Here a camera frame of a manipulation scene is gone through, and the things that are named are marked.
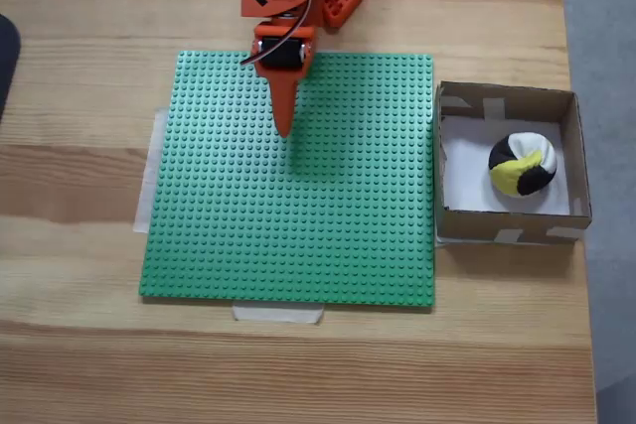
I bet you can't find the brown cardboard box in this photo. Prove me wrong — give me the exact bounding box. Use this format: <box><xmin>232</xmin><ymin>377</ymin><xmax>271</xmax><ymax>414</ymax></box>
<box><xmin>434</xmin><ymin>80</ymin><xmax>593</xmax><ymax>246</ymax></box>

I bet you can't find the black rounded object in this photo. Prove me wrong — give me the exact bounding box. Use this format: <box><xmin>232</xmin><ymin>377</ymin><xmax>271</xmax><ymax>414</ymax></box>
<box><xmin>0</xmin><ymin>13</ymin><xmax>24</xmax><ymax>123</ymax></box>

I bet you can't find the black white yellow ball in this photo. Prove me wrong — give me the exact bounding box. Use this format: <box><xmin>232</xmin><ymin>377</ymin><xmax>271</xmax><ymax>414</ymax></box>
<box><xmin>488</xmin><ymin>131</ymin><xmax>558</xmax><ymax>199</ymax></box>

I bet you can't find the white paper sheet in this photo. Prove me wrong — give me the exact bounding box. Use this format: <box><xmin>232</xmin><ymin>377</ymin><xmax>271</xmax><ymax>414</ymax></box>
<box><xmin>440</xmin><ymin>115</ymin><xmax>571</xmax><ymax>216</ymax></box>

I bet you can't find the green studded baseplate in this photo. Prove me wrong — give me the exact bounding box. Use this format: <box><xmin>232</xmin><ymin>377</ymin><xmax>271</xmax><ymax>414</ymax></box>
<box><xmin>138</xmin><ymin>50</ymin><xmax>437</xmax><ymax>314</ymax></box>

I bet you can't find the masking tape strip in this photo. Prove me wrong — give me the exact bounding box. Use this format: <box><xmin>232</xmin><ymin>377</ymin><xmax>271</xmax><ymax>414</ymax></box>
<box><xmin>232</xmin><ymin>303</ymin><xmax>326</xmax><ymax>326</ymax></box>
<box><xmin>132</xmin><ymin>106</ymin><xmax>169</xmax><ymax>235</ymax></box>

